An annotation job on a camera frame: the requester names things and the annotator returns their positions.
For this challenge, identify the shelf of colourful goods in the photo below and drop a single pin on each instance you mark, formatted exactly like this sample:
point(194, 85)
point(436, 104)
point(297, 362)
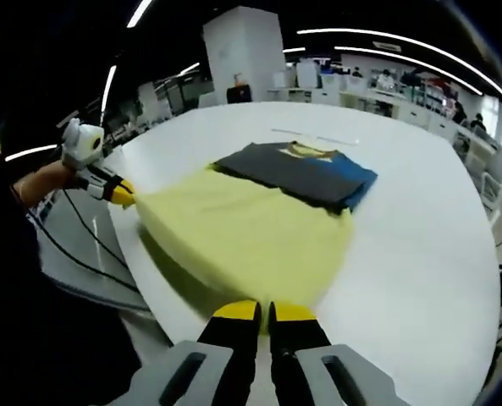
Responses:
point(430, 93)

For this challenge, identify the straight ceiling light strip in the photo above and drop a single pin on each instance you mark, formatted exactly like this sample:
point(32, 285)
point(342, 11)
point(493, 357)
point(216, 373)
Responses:
point(138, 12)

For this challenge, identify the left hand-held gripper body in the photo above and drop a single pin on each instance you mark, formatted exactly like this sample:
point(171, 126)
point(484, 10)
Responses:
point(83, 144)

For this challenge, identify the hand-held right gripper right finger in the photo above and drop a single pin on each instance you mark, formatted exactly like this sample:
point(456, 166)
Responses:
point(305, 363)

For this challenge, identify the white long counter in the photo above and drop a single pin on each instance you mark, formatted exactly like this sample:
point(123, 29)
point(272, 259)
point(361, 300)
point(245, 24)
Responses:
point(360, 103)

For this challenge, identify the yellow blue grey garment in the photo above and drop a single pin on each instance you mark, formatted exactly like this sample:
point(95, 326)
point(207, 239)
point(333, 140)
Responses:
point(242, 237)

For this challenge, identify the black equipment case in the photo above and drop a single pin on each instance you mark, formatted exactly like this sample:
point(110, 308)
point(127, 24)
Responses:
point(238, 94)

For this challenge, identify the short curved ceiling light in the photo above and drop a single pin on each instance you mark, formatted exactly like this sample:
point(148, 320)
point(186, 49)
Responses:
point(403, 59)

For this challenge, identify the long curved ceiling light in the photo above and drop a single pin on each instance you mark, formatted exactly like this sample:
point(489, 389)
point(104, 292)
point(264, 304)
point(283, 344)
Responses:
point(403, 40)

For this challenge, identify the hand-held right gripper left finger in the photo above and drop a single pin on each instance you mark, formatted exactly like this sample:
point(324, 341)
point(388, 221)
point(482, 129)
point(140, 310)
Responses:
point(221, 363)

